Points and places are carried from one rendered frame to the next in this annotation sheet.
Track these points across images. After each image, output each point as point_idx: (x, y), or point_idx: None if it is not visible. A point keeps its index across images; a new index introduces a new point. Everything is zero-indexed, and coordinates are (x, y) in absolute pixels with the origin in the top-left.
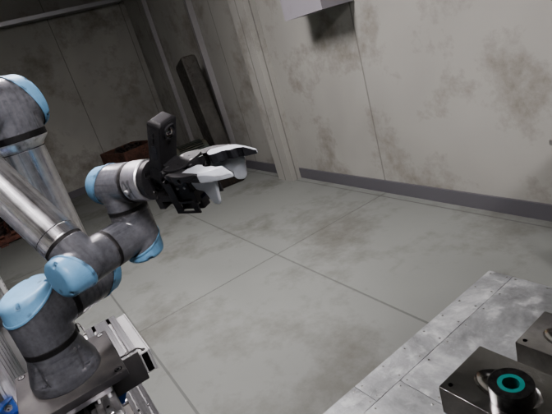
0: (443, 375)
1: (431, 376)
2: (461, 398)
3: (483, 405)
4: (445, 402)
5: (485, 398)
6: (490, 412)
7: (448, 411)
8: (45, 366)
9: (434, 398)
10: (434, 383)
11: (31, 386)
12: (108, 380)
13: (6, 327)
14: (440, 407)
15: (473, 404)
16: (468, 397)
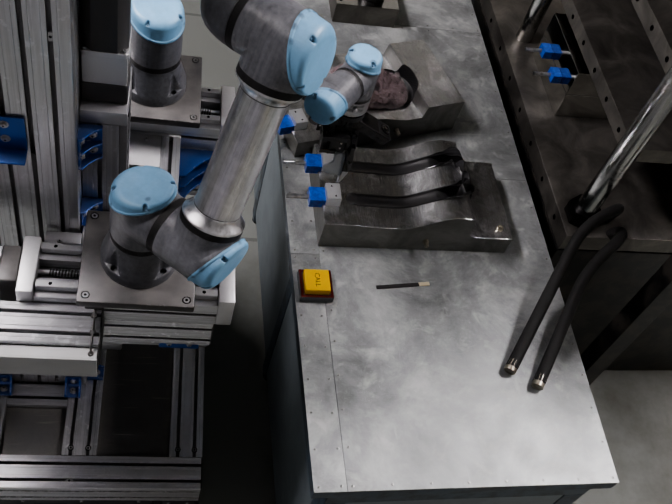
0: (310, 2)
1: (305, 4)
2: (353, 5)
3: (365, 4)
4: (337, 13)
5: (362, 0)
6: (371, 6)
7: (337, 19)
8: (178, 71)
9: (320, 16)
10: (310, 8)
11: (161, 96)
12: (201, 69)
13: (167, 41)
14: (327, 19)
15: (361, 5)
16: (355, 2)
